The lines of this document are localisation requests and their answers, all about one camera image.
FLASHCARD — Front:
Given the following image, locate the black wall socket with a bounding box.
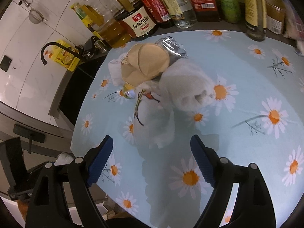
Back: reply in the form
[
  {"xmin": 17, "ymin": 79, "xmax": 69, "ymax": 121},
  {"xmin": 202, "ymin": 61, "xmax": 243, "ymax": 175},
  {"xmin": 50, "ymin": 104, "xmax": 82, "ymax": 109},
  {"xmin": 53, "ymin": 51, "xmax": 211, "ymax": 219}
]
[{"xmin": 0, "ymin": 55, "xmax": 12, "ymax": 73}]

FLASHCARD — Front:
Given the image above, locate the black faucet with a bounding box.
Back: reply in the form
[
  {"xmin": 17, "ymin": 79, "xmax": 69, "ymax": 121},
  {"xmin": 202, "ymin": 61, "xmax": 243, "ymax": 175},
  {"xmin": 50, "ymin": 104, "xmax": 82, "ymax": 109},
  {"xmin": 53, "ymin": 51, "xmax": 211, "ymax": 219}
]
[{"xmin": 40, "ymin": 36, "xmax": 110, "ymax": 66}]

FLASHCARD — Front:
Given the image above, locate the metal mesh strainer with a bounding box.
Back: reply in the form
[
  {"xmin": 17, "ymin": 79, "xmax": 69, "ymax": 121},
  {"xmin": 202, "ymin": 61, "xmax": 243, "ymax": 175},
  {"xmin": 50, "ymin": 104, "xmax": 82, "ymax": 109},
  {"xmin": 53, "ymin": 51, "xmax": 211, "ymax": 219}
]
[{"xmin": 19, "ymin": 0, "xmax": 47, "ymax": 25}]

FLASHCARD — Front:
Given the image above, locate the small yellow label bottle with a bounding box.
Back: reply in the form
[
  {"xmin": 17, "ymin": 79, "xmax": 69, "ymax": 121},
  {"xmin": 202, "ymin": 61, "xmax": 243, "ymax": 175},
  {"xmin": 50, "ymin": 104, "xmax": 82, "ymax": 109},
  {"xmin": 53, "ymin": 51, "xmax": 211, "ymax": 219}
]
[{"xmin": 122, "ymin": 83, "xmax": 136, "ymax": 99}]

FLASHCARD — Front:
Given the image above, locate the plastic-wrapped white food lump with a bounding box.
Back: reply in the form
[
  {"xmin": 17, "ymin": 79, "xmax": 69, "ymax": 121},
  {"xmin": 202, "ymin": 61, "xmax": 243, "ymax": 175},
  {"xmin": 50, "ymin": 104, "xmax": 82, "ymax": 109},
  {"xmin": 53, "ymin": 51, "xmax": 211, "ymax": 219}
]
[{"xmin": 160, "ymin": 58, "xmax": 215, "ymax": 112}]

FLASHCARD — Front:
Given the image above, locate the wide dark bottle red label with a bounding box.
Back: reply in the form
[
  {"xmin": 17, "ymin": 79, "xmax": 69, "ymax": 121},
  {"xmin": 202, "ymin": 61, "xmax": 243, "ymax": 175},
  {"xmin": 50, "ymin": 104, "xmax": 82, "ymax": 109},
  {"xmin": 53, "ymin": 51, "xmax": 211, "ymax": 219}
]
[{"xmin": 182, "ymin": 0, "xmax": 223, "ymax": 22}]

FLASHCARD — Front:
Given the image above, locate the black kitchen sink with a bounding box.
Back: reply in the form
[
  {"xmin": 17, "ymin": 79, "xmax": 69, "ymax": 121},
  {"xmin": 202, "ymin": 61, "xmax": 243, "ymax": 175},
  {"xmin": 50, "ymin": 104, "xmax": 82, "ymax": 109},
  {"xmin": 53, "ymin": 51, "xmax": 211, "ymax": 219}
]
[{"xmin": 49, "ymin": 52, "xmax": 112, "ymax": 131}]

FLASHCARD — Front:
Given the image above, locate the clear spice bottle yellow label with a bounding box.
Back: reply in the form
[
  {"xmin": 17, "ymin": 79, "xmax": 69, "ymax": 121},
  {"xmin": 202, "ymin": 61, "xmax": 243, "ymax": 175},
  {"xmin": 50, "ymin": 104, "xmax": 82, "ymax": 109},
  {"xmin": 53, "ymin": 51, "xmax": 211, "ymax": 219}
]
[{"xmin": 243, "ymin": 0, "xmax": 267, "ymax": 42}]

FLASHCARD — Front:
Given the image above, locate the black t-shaped tool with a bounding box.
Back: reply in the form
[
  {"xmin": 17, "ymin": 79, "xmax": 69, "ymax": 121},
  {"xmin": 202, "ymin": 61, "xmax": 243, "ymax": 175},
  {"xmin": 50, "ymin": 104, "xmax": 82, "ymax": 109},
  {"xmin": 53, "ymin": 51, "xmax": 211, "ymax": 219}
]
[{"xmin": 13, "ymin": 123, "xmax": 45, "ymax": 150}]

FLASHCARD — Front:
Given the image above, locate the green bottle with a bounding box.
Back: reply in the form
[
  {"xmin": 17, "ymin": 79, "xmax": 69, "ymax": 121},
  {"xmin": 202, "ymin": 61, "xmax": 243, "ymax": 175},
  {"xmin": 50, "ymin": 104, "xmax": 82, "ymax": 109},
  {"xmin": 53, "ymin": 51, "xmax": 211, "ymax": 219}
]
[{"xmin": 215, "ymin": 0, "xmax": 242, "ymax": 24}]

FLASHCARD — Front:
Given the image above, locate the jar with tan contents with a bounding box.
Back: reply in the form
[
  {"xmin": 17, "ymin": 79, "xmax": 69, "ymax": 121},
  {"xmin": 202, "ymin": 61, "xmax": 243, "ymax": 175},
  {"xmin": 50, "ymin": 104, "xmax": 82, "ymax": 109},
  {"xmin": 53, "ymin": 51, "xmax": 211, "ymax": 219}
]
[{"xmin": 264, "ymin": 0, "xmax": 287, "ymax": 35}]

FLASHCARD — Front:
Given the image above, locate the large soy sauce bottle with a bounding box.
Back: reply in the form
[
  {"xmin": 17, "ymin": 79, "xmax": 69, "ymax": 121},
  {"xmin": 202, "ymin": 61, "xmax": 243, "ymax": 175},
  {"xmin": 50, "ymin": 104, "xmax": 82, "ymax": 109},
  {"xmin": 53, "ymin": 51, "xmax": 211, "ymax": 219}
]
[{"xmin": 107, "ymin": 0, "xmax": 158, "ymax": 41}]

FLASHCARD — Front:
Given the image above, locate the daisy print tablecloth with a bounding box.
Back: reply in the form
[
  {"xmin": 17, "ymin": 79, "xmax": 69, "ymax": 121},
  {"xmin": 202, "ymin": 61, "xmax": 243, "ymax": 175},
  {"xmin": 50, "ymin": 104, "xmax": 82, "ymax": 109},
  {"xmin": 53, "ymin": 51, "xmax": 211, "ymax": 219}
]
[{"xmin": 71, "ymin": 30, "xmax": 304, "ymax": 228}]

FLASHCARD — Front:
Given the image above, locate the clear vinegar bottle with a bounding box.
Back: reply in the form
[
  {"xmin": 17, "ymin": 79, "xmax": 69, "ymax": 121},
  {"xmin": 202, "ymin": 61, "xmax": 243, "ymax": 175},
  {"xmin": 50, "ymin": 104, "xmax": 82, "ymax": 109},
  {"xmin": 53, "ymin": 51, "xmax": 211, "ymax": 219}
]
[{"xmin": 154, "ymin": 0, "xmax": 197, "ymax": 29}]

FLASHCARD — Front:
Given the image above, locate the yellow box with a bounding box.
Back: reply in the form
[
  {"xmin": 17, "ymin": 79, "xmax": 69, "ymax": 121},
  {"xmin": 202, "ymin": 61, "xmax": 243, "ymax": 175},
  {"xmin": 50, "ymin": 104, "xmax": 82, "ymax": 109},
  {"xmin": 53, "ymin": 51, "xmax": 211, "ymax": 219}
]
[{"xmin": 47, "ymin": 40, "xmax": 80, "ymax": 72}]

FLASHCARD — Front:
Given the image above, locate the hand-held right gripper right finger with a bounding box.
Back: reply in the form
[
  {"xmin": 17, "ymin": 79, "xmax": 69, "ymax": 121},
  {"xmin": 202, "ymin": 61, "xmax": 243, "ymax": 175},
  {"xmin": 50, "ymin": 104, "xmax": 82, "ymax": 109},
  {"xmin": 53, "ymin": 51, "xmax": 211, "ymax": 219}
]
[{"xmin": 190, "ymin": 134, "xmax": 277, "ymax": 228}]

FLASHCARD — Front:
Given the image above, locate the cooking oil jug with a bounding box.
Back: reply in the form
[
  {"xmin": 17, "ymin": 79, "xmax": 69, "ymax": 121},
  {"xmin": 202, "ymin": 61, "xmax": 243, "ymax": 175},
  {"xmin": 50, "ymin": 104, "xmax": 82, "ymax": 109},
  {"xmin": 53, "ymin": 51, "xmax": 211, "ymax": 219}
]
[{"xmin": 71, "ymin": 0, "xmax": 132, "ymax": 49}]

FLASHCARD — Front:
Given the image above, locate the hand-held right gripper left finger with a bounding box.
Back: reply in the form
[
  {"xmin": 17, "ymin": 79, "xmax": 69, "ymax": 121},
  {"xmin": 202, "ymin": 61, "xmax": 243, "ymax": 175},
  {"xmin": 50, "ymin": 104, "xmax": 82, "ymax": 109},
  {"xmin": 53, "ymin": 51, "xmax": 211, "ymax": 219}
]
[{"xmin": 25, "ymin": 135, "xmax": 114, "ymax": 228}]

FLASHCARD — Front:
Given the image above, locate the slim dark bottle red label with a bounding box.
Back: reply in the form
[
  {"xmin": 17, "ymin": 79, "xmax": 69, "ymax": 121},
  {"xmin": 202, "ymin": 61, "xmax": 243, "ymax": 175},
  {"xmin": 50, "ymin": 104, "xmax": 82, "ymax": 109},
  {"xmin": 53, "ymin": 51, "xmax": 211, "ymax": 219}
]
[{"xmin": 134, "ymin": 0, "xmax": 175, "ymax": 29}]

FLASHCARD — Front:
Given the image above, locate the clear bag of white grains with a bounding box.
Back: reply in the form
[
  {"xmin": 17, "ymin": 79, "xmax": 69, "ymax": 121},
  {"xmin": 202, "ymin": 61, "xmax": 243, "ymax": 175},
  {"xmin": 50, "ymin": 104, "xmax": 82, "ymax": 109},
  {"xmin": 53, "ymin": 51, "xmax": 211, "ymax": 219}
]
[{"xmin": 284, "ymin": 3, "xmax": 304, "ymax": 41}]

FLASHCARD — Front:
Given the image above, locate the silver foil bag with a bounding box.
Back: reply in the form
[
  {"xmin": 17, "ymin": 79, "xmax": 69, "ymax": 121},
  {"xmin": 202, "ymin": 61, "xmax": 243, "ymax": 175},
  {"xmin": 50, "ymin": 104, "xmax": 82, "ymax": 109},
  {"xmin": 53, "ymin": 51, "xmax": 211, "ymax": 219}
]
[{"xmin": 155, "ymin": 36, "xmax": 189, "ymax": 63}]

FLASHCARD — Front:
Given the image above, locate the clear plastic bag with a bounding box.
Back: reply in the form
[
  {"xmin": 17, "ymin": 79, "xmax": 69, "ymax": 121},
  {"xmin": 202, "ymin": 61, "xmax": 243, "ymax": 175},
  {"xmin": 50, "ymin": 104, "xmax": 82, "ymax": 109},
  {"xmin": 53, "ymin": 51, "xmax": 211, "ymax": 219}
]
[{"xmin": 132, "ymin": 81, "xmax": 177, "ymax": 148}]

